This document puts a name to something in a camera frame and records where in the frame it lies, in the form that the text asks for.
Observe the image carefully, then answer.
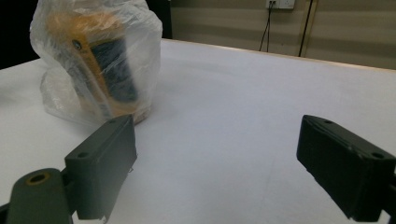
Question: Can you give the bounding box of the white wall socket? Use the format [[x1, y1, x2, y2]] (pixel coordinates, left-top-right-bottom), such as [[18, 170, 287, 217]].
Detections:
[[265, 0, 296, 10]]

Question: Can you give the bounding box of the thin black wall cable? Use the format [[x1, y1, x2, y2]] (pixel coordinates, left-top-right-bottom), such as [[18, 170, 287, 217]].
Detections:
[[259, 2, 275, 53]]

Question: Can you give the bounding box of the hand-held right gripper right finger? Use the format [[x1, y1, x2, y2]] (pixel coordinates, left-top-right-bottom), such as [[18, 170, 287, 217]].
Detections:
[[296, 114, 396, 223]]

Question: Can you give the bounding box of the white table mat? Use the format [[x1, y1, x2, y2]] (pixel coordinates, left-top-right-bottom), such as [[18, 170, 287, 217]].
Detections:
[[0, 38, 396, 224]]

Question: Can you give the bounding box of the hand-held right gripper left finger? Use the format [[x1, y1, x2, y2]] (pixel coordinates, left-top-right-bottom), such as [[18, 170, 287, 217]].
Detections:
[[64, 114, 138, 222]]

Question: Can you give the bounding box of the orange juice bottle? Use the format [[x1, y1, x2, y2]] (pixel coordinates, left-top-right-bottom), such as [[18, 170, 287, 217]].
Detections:
[[46, 12, 141, 120]]

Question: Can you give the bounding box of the thick black wall cable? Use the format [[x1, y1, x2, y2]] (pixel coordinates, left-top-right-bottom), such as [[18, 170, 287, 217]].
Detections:
[[298, 0, 314, 58]]

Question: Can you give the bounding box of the clear plastic bag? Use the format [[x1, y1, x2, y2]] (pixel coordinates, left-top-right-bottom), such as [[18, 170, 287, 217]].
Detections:
[[29, 0, 163, 126]]

